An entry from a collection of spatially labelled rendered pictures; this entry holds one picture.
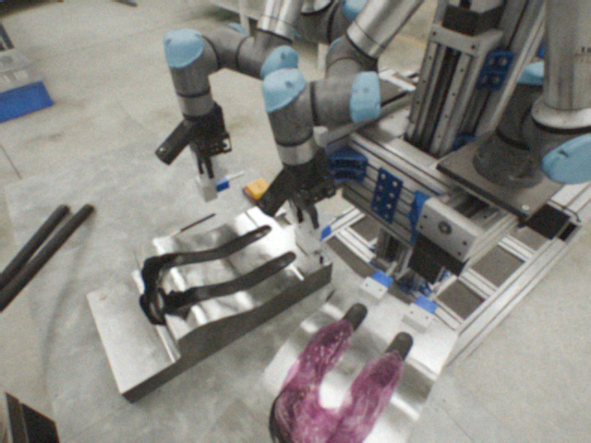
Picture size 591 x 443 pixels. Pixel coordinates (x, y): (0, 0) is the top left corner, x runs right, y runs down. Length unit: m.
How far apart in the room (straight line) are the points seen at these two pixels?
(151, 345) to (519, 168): 0.84
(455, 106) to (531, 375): 1.27
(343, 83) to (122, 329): 0.65
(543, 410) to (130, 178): 1.78
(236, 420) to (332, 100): 0.54
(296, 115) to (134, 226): 0.67
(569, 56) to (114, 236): 1.05
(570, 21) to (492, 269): 1.39
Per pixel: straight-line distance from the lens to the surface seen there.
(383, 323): 0.82
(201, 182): 0.97
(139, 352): 0.83
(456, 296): 1.73
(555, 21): 0.65
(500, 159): 0.90
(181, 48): 0.78
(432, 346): 0.83
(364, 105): 0.62
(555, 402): 1.94
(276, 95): 0.62
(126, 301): 0.90
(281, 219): 0.97
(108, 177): 1.35
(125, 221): 1.17
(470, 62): 1.01
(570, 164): 0.74
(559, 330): 2.13
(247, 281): 0.84
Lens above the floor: 1.56
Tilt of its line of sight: 48 degrees down
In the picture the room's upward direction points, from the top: straight up
